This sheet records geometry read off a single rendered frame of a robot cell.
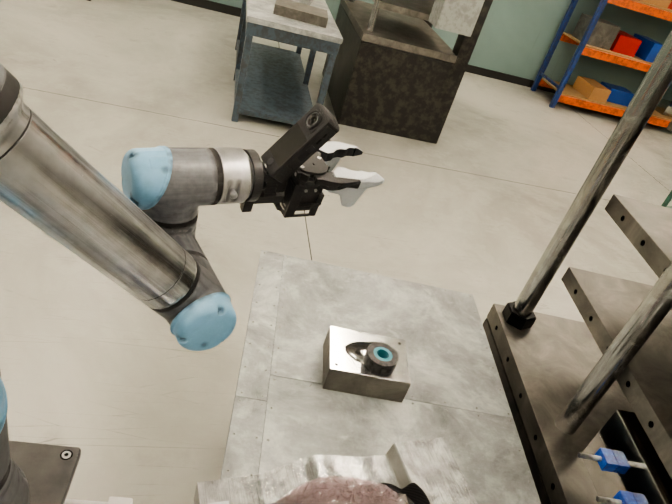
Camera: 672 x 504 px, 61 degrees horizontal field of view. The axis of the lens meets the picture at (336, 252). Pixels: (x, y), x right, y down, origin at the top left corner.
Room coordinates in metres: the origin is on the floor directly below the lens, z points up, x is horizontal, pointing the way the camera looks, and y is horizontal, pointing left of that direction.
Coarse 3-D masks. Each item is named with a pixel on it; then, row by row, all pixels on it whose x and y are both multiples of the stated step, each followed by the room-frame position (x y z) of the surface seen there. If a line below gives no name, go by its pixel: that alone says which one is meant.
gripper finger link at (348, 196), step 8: (336, 168) 0.75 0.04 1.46; (344, 168) 0.76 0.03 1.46; (336, 176) 0.73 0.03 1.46; (344, 176) 0.73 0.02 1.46; (352, 176) 0.74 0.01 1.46; (360, 176) 0.75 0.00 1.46; (368, 176) 0.76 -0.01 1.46; (376, 176) 0.77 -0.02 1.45; (360, 184) 0.74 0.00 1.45; (368, 184) 0.76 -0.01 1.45; (376, 184) 0.77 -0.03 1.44; (336, 192) 0.74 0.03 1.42; (344, 192) 0.75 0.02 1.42; (352, 192) 0.75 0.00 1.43; (360, 192) 0.76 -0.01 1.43; (344, 200) 0.75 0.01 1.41; (352, 200) 0.76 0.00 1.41
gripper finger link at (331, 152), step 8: (328, 144) 0.80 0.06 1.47; (336, 144) 0.81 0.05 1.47; (344, 144) 0.82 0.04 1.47; (320, 152) 0.78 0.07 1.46; (328, 152) 0.78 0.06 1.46; (336, 152) 0.80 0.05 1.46; (344, 152) 0.81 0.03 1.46; (352, 152) 0.82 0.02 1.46; (360, 152) 0.84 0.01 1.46; (328, 160) 0.78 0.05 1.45; (336, 160) 0.82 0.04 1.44
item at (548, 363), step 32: (544, 320) 1.57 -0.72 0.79; (512, 352) 1.35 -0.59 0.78; (544, 352) 1.40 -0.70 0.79; (576, 352) 1.45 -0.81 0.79; (512, 384) 1.27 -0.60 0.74; (544, 384) 1.25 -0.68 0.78; (576, 384) 1.30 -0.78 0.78; (544, 416) 1.13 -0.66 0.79; (608, 416) 1.21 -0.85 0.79; (544, 448) 1.03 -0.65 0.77; (576, 448) 1.05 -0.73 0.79; (544, 480) 0.97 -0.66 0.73; (576, 480) 0.95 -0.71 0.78
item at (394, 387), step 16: (336, 336) 1.08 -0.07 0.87; (352, 336) 1.09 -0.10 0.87; (368, 336) 1.11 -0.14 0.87; (384, 336) 1.13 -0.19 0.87; (336, 352) 1.02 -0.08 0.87; (352, 352) 1.06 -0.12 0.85; (400, 352) 1.09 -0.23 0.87; (336, 368) 0.97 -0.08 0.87; (352, 368) 0.99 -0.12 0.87; (400, 368) 1.04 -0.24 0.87; (336, 384) 0.97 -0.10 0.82; (352, 384) 0.97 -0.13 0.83; (368, 384) 0.98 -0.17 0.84; (384, 384) 0.99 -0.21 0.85; (400, 384) 0.99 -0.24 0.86; (400, 400) 1.00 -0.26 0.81
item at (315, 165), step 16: (256, 160) 0.67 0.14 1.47; (320, 160) 0.74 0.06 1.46; (256, 176) 0.66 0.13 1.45; (304, 176) 0.70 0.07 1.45; (256, 192) 0.66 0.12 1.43; (272, 192) 0.70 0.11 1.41; (288, 192) 0.70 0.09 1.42; (304, 192) 0.71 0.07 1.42; (320, 192) 0.73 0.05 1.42; (240, 208) 0.68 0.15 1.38; (288, 208) 0.70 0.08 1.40; (304, 208) 0.73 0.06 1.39
